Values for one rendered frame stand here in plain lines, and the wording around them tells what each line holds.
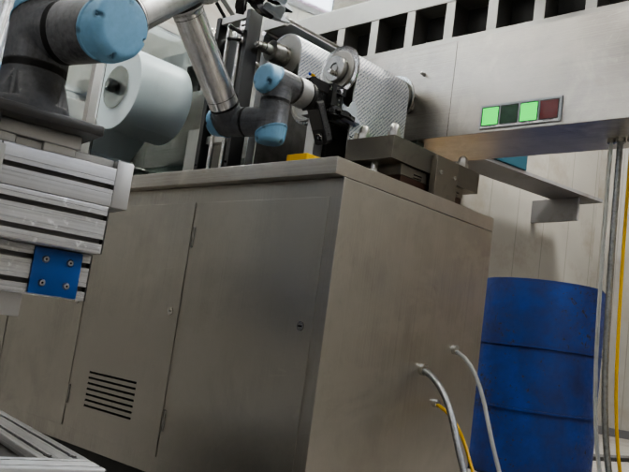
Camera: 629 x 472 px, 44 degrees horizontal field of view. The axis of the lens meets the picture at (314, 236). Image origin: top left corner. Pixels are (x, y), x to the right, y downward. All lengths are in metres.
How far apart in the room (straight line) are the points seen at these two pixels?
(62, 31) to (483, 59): 1.31
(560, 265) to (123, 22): 7.18
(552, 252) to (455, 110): 5.92
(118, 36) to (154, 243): 0.92
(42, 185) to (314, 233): 0.62
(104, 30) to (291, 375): 0.83
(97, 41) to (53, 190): 0.28
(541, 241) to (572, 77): 5.93
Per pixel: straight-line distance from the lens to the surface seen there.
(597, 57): 2.20
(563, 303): 3.85
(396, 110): 2.32
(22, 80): 1.50
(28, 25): 1.53
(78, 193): 1.49
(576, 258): 8.52
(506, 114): 2.26
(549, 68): 2.25
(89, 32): 1.42
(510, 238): 7.71
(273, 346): 1.80
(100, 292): 2.43
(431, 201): 1.99
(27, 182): 1.46
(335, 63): 2.24
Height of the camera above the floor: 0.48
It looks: 8 degrees up
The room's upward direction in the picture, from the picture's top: 8 degrees clockwise
